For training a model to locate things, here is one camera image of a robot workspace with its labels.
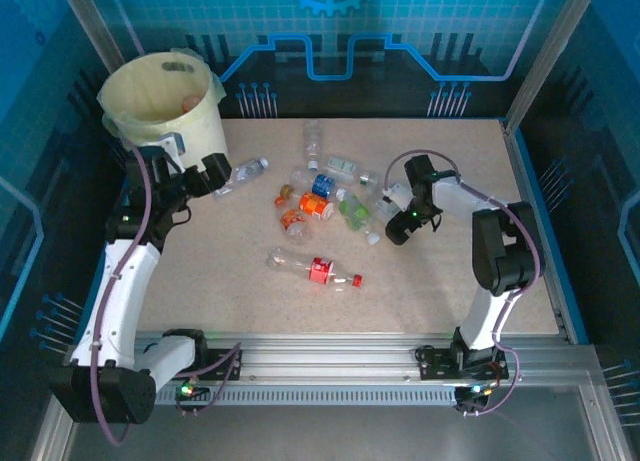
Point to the clear bottle with blue cap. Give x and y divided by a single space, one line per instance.
247 171

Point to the lime green label bottle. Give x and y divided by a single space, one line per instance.
354 211

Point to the red label cola bottle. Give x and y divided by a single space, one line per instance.
320 271

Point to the orange label bottle brown cap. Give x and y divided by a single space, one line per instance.
315 203

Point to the clear bottle green white label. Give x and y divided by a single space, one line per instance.
342 166

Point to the blue label bottle white cap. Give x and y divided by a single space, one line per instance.
323 185

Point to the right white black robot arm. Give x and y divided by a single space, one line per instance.
500 261

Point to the cream plastic waste bin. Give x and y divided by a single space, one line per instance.
200 131

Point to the translucent bin liner bag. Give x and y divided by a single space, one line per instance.
145 91

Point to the ribbed clear bottle blue cap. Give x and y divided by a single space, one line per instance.
313 138

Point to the aluminium table side rail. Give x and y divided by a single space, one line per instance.
517 156

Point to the aluminium mounting rail beam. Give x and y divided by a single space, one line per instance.
325 361

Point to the aluminium frame post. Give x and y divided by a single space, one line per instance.
90 21
545 46

